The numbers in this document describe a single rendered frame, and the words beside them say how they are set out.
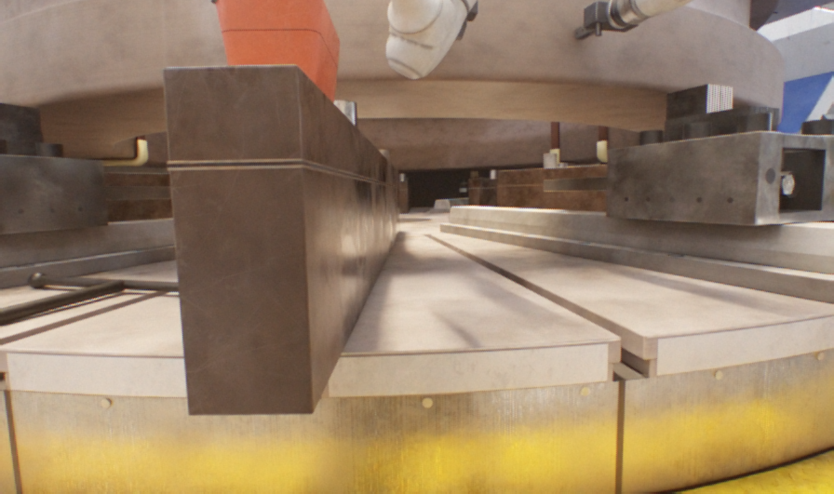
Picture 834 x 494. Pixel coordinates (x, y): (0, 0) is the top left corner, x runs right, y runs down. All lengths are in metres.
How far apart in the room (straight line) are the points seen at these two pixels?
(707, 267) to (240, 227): 1.14
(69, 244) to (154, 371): 1.01
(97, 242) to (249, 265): 1.34
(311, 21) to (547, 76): 0.83
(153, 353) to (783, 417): 1.16
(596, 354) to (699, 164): 0.69
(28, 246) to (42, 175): 0.22
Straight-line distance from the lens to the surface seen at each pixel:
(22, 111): 1.78
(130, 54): 1.51
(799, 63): 7.22
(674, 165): 1.34
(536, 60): 1.31
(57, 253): 1.74
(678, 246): 1.44
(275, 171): 0.47
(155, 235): 1.91
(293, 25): 0.62
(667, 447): 0.96
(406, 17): 0.82
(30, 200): 1.62
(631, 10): 1.19
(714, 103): 1.48
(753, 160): 1.24
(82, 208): 1.68
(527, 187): 2.83
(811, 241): 1.29
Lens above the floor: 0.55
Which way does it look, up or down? 6 degrees down
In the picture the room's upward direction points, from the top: 1 degrees counter-clockwise
